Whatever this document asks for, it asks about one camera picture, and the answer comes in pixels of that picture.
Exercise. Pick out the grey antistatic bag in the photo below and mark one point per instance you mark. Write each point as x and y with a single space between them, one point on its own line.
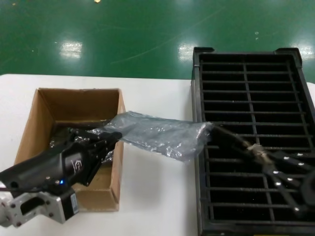
160 132
59 137

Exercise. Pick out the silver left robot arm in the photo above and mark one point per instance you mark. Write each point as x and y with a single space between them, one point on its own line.
49 204

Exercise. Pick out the black slotted plastic container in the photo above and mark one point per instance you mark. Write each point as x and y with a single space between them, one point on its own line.
198 98

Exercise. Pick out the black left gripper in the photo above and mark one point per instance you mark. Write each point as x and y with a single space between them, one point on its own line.
49 167

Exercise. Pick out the graphics card with metal bracket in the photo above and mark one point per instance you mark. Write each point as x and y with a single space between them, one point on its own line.
256 148

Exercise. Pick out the brown cardboard box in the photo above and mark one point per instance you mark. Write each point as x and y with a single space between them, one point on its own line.
73 103

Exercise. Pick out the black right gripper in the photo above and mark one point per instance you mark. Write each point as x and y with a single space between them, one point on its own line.
310 191

